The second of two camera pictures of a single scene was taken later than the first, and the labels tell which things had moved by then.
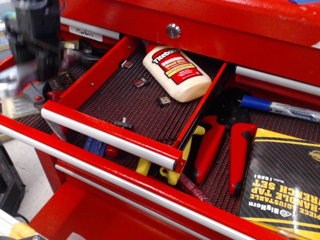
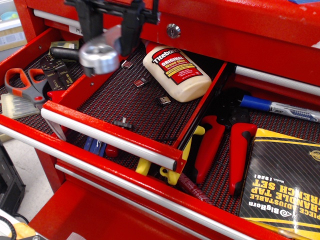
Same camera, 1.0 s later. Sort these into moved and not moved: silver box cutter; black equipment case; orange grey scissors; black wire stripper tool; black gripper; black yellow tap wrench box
Moved: black gripper; silver box cutter
Not moved: black wire stripper tool; black yellow tap wrench box; black equipment case; orange grey scissors
